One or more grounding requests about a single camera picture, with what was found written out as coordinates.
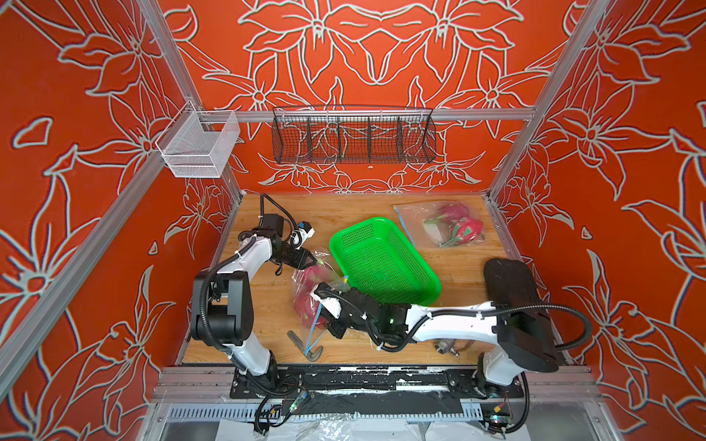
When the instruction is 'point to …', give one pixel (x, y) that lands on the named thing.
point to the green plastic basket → (376, 260)
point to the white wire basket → (197, 143)
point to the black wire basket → (353, 134)
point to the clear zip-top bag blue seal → (311, 333)
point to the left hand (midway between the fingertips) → (307, 258)
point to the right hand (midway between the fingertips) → (314, 304)
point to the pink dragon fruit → (307, 307)
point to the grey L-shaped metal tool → (313, 357)
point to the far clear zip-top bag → (443, 223)
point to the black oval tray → (509, 284)
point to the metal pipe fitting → (447, 345)
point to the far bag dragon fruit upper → (449, 212)
